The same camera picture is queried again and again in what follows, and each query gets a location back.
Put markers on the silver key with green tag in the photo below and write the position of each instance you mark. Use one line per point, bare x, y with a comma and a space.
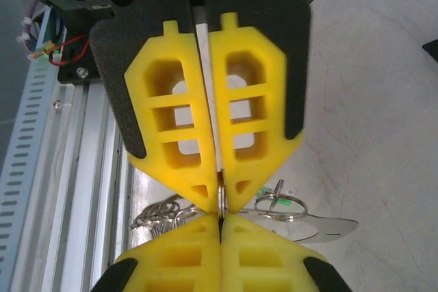
325, 228

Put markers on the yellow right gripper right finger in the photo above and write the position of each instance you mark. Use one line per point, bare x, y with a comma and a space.
267, 264

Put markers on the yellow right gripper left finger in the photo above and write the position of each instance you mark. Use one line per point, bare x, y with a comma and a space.
171, 264

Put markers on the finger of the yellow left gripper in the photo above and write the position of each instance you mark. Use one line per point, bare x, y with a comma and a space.
143, 52
273, 49

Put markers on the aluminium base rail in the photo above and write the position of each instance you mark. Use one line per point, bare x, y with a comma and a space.
85, 169

